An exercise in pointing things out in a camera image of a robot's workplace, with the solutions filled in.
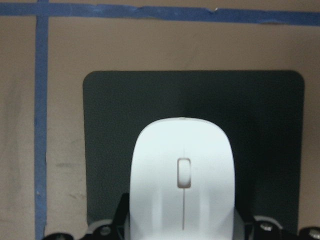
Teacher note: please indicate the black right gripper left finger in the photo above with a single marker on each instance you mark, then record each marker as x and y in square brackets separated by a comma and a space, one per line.
[120, 227]

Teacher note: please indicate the white computer mouse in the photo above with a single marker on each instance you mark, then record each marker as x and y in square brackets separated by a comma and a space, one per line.
[182, 182]

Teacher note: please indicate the black mousepad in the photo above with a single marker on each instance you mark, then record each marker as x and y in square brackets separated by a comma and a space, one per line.
[261, 112]

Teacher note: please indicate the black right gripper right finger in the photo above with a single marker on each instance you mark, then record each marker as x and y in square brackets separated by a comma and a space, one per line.
[243, 229]

